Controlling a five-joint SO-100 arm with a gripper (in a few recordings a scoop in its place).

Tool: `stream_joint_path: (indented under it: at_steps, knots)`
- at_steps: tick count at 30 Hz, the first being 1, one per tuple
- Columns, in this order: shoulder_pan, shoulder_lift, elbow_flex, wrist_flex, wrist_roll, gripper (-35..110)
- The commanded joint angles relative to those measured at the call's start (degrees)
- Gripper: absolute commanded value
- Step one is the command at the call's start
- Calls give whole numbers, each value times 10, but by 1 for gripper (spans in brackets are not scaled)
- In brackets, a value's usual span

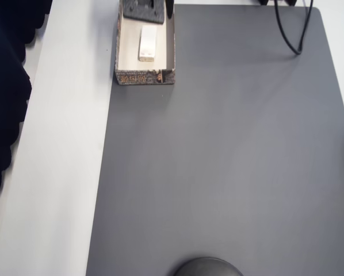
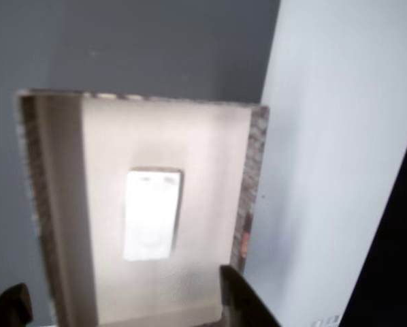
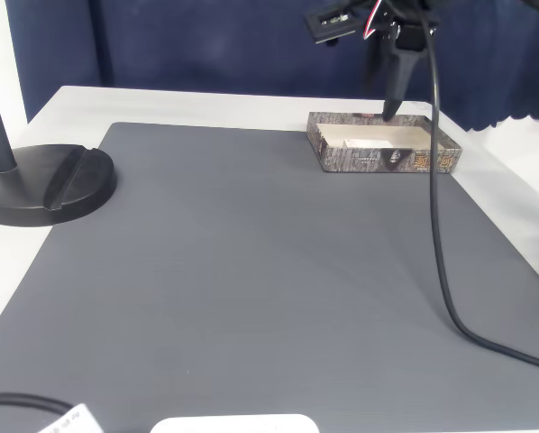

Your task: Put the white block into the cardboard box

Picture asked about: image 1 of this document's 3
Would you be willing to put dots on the patterned grey cardboard box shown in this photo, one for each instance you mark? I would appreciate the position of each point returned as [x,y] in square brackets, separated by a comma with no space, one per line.
[131,79]

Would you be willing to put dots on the black stand with round base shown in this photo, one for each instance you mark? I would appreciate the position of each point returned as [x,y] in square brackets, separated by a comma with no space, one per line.
[209,268]

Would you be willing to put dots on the dark blue curtain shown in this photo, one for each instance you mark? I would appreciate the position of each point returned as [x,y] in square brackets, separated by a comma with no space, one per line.
[2,86]

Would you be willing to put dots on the grey desk mat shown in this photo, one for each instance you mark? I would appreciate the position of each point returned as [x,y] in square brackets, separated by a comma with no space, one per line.
[218,143]

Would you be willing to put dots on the white eraser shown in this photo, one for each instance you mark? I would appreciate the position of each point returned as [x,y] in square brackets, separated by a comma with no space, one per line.
[147,43]

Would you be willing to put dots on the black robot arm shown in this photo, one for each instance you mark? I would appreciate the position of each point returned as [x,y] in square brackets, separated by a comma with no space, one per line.
[262,2]

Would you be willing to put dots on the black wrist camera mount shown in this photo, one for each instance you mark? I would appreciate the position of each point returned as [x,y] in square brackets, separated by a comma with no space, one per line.
[131,14]

